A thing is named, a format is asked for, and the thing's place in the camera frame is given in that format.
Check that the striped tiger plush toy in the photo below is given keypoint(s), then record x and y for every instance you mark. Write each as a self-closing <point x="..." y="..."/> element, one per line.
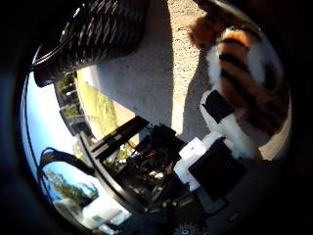
<point x="247" y="81"/>

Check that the black slatted plastic basket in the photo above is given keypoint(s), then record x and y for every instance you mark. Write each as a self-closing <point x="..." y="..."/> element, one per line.
<point x="98" y="32"/>

